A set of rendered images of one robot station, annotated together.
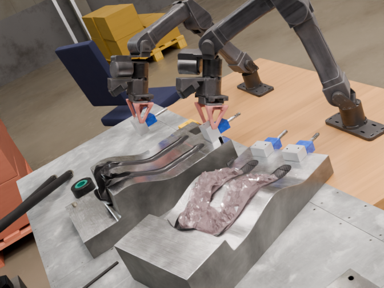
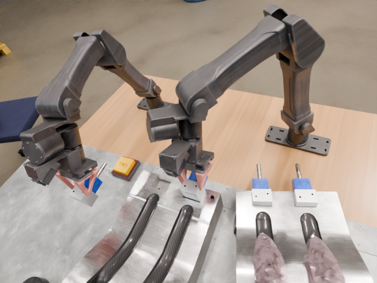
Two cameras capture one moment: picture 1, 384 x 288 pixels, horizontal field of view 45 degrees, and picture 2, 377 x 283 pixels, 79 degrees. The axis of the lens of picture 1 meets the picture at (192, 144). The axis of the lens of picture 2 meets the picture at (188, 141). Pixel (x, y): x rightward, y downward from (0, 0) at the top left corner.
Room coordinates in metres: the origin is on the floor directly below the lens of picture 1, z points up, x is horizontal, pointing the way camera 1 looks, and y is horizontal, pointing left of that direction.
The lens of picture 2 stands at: (1.00, 0.09, 1.47)
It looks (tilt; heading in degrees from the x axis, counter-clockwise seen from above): 49 degrees down; 325
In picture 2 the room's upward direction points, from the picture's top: 18 degrees counter-clockwise
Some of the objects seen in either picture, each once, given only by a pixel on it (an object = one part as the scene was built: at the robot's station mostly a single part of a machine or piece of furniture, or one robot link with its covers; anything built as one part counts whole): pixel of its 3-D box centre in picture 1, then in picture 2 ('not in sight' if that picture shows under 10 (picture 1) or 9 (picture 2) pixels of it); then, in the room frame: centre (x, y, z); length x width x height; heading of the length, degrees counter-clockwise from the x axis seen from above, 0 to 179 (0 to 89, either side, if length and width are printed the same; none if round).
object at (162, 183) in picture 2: (200, 134); (164, 185); (1.38, -0.04, 0.87); 0.05 x 0.05 x 0.04; 17
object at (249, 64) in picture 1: (245, 66); (150, 90); (1.73, -0.31, 0.90); 0.09 x 0.06 x 0.06; 27
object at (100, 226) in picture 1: (146, 176); (139, 270); (1.26, 0.17, 0.87); 0.50 x 0.26 x 0.14; 107
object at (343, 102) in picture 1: (343, 95); (299, 121); (1.15, -0.44, 0.90); 0.09 x 0.06 x 0.06; 152
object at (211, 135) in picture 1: (223, 124); (199, 175); (1.29, -0.11, 0.91); 0.13 x 0.05 x 0.05; 107
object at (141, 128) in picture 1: (151, 118); (93, 181); (1.53, 0.09, 0.94); 0.13 x 0.05 x 0.05; 107
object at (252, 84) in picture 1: (251, 79); (154, 100); (1.74, -0.32, 0.84); 0.20 x 0.07 x 0.08; 12
